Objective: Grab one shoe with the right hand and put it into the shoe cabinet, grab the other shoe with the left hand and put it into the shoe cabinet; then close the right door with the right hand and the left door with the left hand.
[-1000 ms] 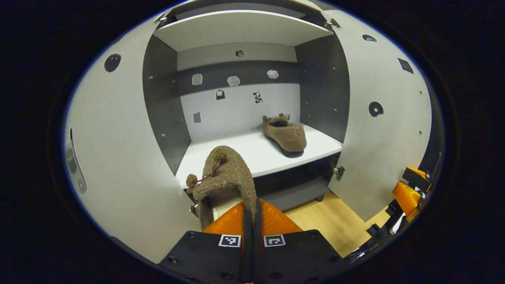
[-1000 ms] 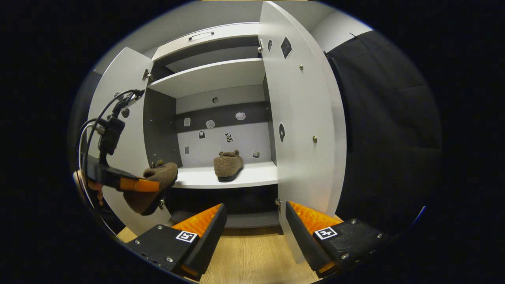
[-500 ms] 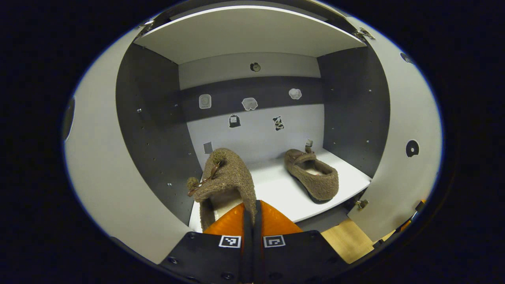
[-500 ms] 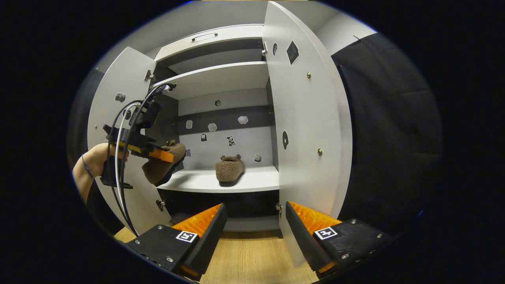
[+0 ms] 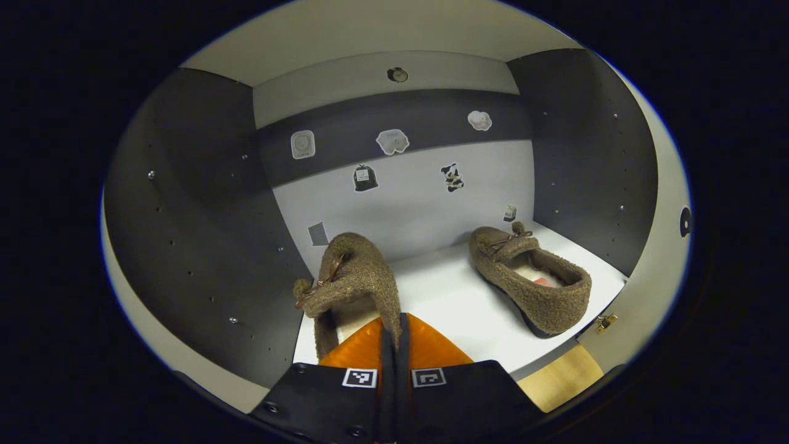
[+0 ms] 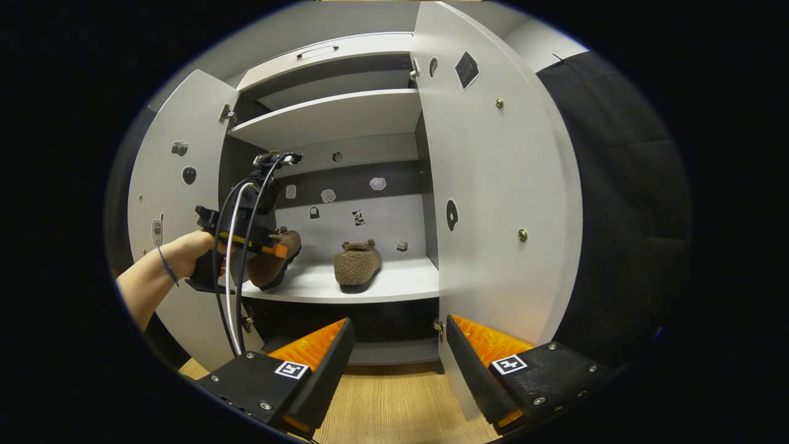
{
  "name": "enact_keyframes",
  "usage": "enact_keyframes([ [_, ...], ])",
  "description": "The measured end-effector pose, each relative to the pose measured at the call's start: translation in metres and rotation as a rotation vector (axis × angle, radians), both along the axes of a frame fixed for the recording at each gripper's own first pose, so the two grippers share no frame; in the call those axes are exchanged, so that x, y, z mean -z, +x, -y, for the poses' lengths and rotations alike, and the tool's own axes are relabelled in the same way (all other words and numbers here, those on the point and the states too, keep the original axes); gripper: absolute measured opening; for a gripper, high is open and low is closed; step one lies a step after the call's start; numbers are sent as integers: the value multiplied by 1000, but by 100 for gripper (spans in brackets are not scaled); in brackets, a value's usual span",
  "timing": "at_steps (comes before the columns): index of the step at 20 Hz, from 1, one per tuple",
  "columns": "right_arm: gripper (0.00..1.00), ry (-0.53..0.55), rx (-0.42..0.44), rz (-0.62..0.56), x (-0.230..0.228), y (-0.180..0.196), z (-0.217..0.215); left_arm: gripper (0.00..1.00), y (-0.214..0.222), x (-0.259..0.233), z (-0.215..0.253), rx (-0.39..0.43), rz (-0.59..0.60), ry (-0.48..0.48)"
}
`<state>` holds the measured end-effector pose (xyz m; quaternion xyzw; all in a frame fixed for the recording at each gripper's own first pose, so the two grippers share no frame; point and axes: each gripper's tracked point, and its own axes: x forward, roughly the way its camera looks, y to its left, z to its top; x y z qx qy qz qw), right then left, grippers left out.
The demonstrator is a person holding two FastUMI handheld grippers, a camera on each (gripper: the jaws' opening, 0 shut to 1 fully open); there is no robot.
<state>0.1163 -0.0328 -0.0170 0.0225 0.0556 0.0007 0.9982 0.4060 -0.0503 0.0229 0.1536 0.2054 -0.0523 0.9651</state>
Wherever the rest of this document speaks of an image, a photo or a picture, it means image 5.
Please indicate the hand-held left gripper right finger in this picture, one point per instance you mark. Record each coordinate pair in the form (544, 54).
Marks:
(402, 394)

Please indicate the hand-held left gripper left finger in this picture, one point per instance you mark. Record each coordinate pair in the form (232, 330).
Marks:
(386, 394)

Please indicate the brown fuzzy shoe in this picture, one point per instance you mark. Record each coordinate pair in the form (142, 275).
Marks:
(363, 271)
(548, 302)

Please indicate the white shoe cabinet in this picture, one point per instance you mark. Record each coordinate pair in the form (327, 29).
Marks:
(431, 203)

